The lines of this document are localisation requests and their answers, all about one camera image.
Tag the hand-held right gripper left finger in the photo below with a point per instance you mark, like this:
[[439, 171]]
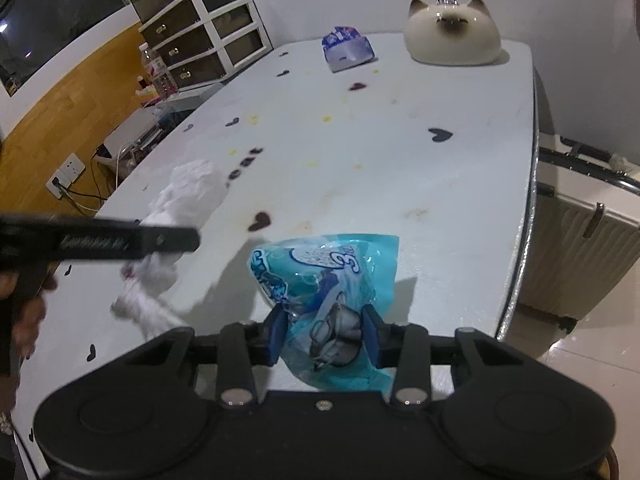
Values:
[[276, 335]]

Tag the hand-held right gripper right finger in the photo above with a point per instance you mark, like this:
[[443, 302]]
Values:
[[372, 335]]

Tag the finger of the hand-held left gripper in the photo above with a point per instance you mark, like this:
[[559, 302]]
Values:
[[170, 241]]

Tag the white tissue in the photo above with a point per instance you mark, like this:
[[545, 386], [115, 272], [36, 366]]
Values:
[[190, 190]]

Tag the blue snack package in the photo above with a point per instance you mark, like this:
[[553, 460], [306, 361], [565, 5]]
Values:
[[325, 270]]

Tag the person's left hand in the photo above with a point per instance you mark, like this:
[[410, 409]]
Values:
[[31, 327]]

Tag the white flat box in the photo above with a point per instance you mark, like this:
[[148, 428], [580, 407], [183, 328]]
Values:
[[131, 137]]

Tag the standing water bottle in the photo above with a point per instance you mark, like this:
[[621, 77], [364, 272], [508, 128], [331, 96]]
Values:
[[155, 72]]

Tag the white drawer cabinet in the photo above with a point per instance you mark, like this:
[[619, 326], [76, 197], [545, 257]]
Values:
[[200, 40]]

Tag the dark window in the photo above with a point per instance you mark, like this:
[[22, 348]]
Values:
[[55, 15]]

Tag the white ribbed suitcase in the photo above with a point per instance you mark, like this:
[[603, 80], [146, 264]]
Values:
[[585, 240]]

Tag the purple tissue pack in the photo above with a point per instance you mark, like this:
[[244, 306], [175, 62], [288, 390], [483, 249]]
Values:
[[350, 52]]

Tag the cat-shaped white cushion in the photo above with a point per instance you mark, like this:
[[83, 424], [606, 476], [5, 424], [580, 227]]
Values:
[[452, 35]]

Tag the white wall outlet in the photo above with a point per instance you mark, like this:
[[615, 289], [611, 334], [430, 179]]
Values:
[[66, 175]]

